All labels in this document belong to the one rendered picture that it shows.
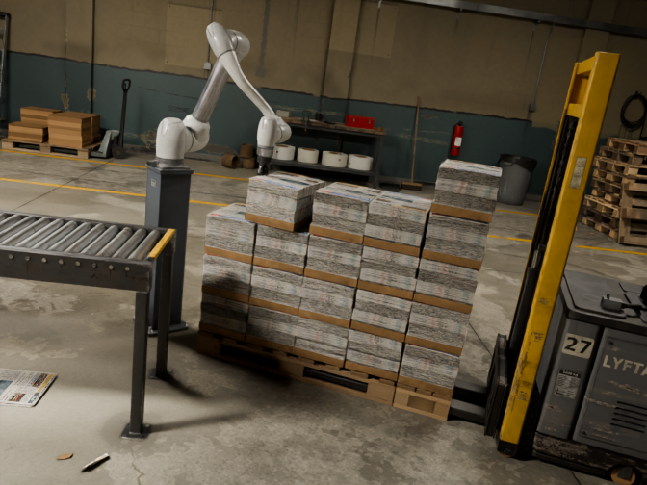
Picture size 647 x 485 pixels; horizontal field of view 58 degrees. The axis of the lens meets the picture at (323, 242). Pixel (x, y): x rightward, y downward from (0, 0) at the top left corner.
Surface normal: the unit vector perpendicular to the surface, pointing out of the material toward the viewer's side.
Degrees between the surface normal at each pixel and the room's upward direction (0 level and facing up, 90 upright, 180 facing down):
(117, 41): 90
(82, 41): 90
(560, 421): 90
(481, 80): 90
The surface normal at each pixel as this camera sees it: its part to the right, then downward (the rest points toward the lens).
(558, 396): -0.29, 0.23
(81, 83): 0.05, 0.29
